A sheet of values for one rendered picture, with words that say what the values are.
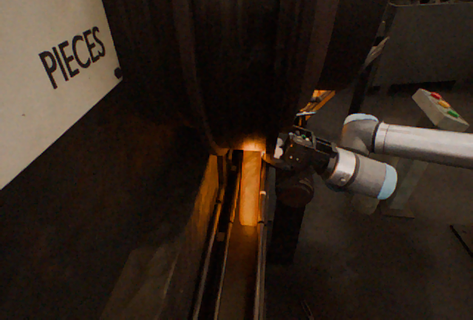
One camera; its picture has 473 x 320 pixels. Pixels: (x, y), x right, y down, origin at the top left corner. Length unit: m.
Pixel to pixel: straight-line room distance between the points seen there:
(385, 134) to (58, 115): 0.77
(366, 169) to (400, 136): 0.17
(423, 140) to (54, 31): 0.79
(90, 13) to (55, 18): 0.03
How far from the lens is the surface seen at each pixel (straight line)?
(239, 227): 0.61
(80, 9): 0.22
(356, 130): 0.86
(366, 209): 1.59
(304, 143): 0.65
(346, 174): 0.70
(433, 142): 0.83
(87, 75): 0.21
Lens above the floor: 1.16
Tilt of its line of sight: 38 degrees down
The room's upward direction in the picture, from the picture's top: straight up
